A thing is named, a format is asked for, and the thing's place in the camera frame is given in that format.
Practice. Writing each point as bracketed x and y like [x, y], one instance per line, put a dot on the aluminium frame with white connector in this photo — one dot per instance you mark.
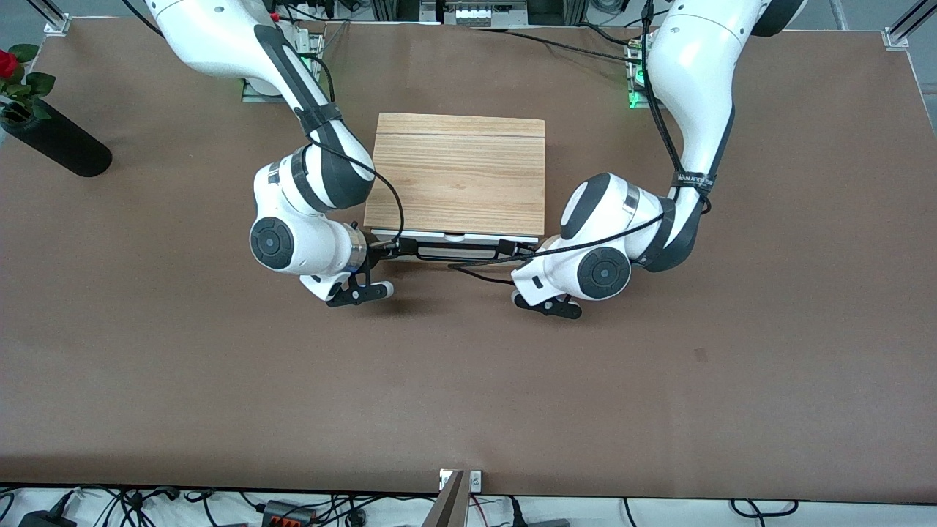
[476, 13]

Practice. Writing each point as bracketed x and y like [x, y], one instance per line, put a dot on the wooden drawer cabinet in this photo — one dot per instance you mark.
[454, 176]

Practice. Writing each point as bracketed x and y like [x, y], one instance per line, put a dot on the aluminium frame corner post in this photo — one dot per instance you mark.
[897, 36]
[57, 23]

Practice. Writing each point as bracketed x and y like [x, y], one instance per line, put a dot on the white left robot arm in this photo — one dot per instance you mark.
[607, 219]

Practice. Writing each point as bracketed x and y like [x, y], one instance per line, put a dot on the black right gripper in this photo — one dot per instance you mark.
[380, 249]

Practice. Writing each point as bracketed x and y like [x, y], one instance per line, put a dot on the small metal edge bracket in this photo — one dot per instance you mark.
[476, 481]

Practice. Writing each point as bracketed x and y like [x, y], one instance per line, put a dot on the black power strip red switches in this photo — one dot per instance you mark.
[289, 514]

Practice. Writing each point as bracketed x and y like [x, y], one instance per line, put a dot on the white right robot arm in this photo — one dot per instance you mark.
[307, 241]

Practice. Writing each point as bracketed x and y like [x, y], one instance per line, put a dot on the black power adapter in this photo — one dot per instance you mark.
[44, 518]

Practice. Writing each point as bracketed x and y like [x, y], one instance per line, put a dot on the black cylindrical vase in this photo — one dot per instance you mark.
[62, 143]

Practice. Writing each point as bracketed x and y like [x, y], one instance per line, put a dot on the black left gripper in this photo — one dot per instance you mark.
[517, 251]

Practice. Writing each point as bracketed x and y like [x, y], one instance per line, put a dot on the grey wedge-shaped post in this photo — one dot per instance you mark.
[448, 509]

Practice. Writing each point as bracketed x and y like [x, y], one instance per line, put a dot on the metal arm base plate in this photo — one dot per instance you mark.
[256, 91]
[635, 73]

